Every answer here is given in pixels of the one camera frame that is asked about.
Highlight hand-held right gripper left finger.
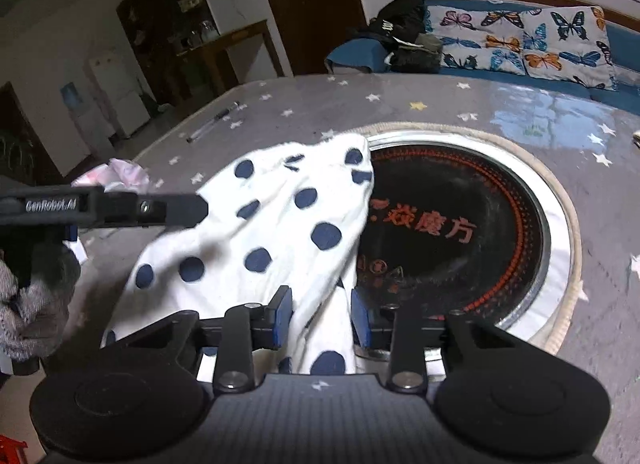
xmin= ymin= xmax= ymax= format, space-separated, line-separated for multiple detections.
xmin=102 ymin=285 xmax=294 ymax=392

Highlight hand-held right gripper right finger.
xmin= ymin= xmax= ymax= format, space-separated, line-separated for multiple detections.
xmin=350 ymin=288 xmax=543 ymax=392

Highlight white polka dot pants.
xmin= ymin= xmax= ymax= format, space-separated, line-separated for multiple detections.
xmin=100 ymin=134 xmax=376 ymax=375

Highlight person's left hand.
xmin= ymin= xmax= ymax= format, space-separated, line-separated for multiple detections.
xmin=0 ymin=255 xmax=82 ymax=361

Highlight pink white tissue pack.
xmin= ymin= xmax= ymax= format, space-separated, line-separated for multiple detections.
xmin=65 ymin=158 xmax=151 ymax=265

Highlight black pen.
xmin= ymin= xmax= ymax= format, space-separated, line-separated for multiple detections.
xmin=186 ymin=101 xmax=246 ymax=143

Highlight white refrigerator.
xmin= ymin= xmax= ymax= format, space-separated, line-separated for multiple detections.
xmin=89 ymin=45 xmax=152 ymax=141

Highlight round black induction cooktop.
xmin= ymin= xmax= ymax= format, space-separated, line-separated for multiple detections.
xmin=345 ymin=124 xmax=586 ymax=365

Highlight wooden side table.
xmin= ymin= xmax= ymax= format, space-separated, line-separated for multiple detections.
xmin=177 ymin=20 xmax=286 ymax=104

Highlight dark wooden shelf cabinet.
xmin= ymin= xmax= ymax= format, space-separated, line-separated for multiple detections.
xmin=116 ymin=0 xmax=221 ymax=109

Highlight red plastic object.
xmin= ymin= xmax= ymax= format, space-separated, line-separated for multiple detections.
xmin=0 ymin=435 xmax=26 ymax=464

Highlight dark wooden door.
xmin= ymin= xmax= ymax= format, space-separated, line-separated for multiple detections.
xmin=247 ymin=0 xmax=368 ymax=77

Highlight grey star print tablecloth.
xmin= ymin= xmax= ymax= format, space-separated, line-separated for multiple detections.
xmin=75 ymin=71 xmax=640 ymax=380

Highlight blue seat cushion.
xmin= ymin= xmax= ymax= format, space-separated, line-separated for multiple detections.
xmin=325 ymin=38 xmax=393 ymax=75

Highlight olive green bag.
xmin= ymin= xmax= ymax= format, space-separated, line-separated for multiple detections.
xmin=389 ymin=34 xmax=444 ymax=73

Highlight black bag on sofa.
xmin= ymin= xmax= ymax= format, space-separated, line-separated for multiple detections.
xmin=350 ymin=0 xmax=431 ymax=52

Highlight blue sofa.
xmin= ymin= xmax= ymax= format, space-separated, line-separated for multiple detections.
xmin=325 ymin=0 xmax=640 ymax=117

